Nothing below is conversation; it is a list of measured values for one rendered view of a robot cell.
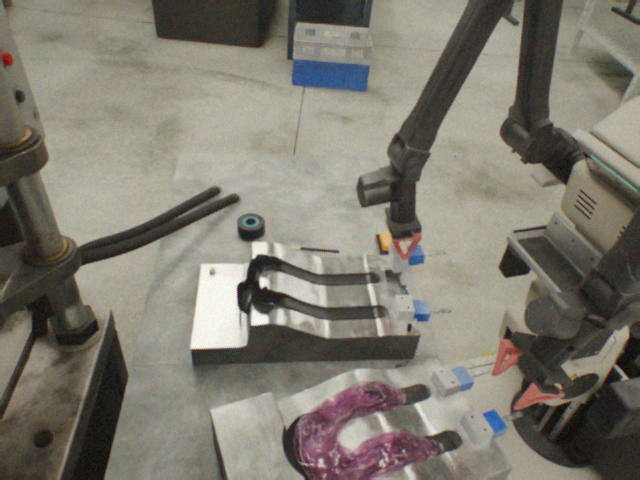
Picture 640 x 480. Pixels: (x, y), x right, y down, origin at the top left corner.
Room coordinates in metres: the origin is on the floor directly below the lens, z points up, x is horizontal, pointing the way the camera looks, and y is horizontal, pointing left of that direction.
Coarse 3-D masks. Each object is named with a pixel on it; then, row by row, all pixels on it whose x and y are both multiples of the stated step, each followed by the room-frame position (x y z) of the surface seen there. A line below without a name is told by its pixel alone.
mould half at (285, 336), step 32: (288, 256) 0.92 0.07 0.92; (352, 256) 0.99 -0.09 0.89; (384, 256) 0.99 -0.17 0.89; (224, 288) 0.86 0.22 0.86; (288, 288) 0.82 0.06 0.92; (320, 288) 0.86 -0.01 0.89; (352, 288) 0.87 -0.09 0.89; (384, 288) 0.88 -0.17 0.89; (224, 320) 0.76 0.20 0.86; (256, 320) 0.71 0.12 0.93; (288, 320) 0.72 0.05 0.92; (320, 320) 0.76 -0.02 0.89; (352, 320) 0.77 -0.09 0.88; (384, 320) 0.78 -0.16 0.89; (416, 320) 0.79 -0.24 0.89; (192, 352) 0.67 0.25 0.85; (224, 352) 0.68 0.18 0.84; (256, 352) 0.69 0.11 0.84; (288, 352) 0.70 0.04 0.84; (320, 352) 0.72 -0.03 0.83; (352, 352) 0.73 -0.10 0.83; (384, 352) 0.74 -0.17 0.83
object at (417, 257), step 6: (390, 246) 0.93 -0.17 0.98; (402, 246) 0.93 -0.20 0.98; (408, 246) 0.95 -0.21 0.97; (420, 246) 0.95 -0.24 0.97; (390, 252) 0.93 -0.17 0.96; (396, 252) 0.91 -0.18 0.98; (414, 252) 0.92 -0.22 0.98; (420, 252) 0.92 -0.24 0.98; (426, 252) 0.93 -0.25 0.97; (432, 252) 0.93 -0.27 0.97; (438, 252) 0.94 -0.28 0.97; (444, 252) 0.94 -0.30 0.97; (390, 258) 0.93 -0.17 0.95; (396, 258) 0.90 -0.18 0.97; (408, 258) 0.91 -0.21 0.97; (414, 258) 0.91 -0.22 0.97; (420, 258) 0.91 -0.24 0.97; (390, 264) 0.92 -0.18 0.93; (396, 264) 0.90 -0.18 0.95; (402, 264) 0.90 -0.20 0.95; (408, 264) 0.90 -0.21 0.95; (414, 264) 0.91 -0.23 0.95; (396, 270) 0.90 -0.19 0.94; (402, 270) 0.90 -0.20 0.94
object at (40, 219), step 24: (0, 72) 0.74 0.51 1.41; (0, 96) 0.73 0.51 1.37; (0, 120) 0.72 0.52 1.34; (24, 192) 0.72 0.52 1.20; (24, 216) 0.72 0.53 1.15; (48, 216) 0.74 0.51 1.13; (48, 240) 0.73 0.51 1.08; (72, 288) 0.74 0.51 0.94; (72, 312) 0.73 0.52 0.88; (72, 336) 0.70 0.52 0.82; (96, 336) 0.73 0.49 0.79
